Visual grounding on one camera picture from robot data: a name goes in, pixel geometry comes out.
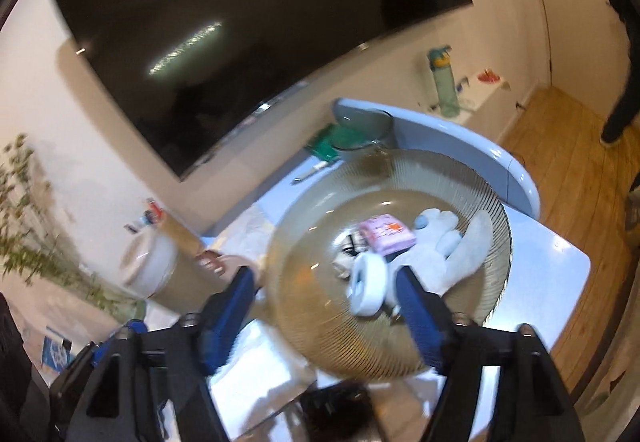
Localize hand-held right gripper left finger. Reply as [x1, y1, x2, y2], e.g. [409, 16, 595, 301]
[50, 266, 261, 442]

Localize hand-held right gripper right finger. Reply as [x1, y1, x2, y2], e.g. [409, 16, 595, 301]
[395, 266, 586, 442]

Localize white tape roll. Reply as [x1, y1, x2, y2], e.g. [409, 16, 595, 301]
[348, 253, 388, 316]

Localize amber ribbed glass bowl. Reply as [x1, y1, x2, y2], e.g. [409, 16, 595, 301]
[264, 149, 512, 380]

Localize person's left hand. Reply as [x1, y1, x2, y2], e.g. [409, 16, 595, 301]
[196, 249, 263, 285]

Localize white plush toy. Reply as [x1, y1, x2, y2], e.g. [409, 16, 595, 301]
[385, 208, 495, 297]

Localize beige cup with white lid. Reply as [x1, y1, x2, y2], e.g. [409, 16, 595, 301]
[118, 228, 228, 318]

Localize clear plastic sheet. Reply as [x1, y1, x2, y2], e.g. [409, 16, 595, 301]
[210, 202, 281, 268]

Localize pink packet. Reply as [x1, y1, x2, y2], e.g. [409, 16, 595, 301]
[358, 213, 417, 254]

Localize dark small item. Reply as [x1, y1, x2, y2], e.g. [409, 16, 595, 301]
[334, 229, 371, 279]

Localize black object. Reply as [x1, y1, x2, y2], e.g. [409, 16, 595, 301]
[299, 382, 381, 442]

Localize small red and blue items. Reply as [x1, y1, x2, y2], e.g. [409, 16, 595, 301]
[125, 198, 166, 235]

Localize blue printed paper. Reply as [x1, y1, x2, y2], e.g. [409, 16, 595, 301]
[41, 336, 76, 372]

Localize green packet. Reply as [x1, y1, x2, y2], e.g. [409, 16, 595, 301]
[305, 123, 346, 164]

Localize green leafy plant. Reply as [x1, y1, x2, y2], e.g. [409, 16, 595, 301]
[0, 133, 136, 323]

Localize green water bottle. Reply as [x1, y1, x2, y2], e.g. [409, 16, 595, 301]
[426, 44, 461, 118]

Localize large black television screen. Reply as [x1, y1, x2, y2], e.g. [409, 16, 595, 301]
[47, 0, 473, 181]

